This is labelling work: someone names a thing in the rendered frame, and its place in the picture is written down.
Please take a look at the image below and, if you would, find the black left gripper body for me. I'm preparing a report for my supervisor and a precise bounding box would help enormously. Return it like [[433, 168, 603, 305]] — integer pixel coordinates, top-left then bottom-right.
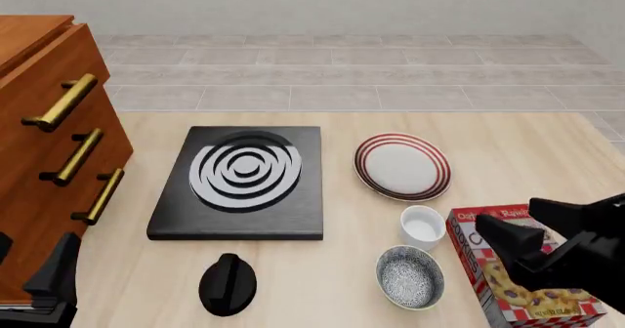
[[0, 293, 80, 328]]

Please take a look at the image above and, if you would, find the wooden cabinet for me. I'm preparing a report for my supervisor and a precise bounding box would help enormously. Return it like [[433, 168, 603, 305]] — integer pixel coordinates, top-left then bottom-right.
[[0, 15, 135, 305]]

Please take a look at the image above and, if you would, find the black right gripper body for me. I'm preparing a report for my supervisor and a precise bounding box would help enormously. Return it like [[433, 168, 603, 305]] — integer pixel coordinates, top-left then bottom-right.
[[506, 227, 625, 313]]

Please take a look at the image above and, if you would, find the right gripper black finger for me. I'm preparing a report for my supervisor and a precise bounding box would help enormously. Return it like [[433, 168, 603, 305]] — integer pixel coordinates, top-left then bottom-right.
[[528, 196, 596, 234], [475, 213, 546, 275]]

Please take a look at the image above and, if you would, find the white ramekin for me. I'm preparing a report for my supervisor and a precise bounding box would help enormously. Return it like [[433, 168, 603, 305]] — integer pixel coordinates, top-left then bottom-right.
[[399, 204, 448, 253]]

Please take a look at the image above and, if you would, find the middle-size wooden drawer front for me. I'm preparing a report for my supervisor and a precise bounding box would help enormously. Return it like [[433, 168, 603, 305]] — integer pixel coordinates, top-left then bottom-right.
[[0, 81, 126, 234]]

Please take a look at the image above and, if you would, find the low wooden drawer front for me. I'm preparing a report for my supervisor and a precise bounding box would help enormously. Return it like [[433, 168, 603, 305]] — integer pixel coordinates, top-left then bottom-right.
[[8, 119, 135, 304]]

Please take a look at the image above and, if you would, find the white plate with red rings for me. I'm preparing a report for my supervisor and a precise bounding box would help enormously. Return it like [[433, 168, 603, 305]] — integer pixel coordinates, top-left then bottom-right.
[[353, 132, 453, 203]]

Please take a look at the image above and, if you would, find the tall wooden drawer front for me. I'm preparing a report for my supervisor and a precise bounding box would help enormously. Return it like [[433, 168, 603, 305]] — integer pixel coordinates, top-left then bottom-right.
[[0, 22, 112, 183]]

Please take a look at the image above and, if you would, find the red cookies box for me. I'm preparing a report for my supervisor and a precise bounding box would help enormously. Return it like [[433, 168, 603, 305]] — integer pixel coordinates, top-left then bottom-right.
[[444, 203, 612, 328]]

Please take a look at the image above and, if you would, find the flat black stove plate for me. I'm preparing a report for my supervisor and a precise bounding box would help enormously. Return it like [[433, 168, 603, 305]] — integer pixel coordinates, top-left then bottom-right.
[[146, 125, 326, 243]]

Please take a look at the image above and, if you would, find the long brass drawer handle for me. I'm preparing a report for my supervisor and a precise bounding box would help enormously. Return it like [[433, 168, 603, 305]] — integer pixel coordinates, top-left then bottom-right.
[[21, 73, 100, 134]]

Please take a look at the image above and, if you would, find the patterned black and white bowl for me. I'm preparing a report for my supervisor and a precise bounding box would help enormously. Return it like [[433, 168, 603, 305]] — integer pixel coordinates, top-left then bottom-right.
[[374, 244, 446, 312]]

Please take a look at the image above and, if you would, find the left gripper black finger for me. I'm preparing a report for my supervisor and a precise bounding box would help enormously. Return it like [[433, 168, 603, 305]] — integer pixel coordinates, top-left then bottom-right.
[[0, 231, 16, 267], [22, 231, 82, 301]]

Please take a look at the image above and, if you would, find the round black stove knob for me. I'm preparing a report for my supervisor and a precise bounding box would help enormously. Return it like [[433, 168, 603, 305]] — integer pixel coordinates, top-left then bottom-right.
[[197, 252, 259, 318]]

